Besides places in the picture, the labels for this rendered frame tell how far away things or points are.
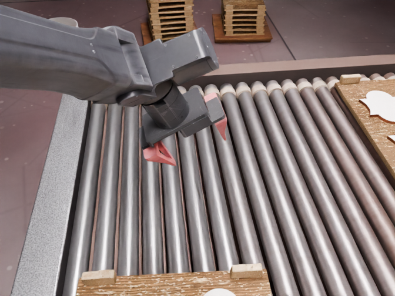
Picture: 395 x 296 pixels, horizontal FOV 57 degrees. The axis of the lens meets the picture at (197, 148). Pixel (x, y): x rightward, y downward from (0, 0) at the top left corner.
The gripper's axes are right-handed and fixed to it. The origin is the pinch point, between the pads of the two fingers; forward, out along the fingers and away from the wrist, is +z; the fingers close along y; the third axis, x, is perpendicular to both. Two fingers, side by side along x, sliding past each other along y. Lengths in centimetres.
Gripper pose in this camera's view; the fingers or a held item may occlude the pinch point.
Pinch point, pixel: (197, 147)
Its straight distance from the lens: 62.4
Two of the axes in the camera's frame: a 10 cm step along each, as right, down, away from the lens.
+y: -8.8, 4.5, 1.6
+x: 2.3, 6.9, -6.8
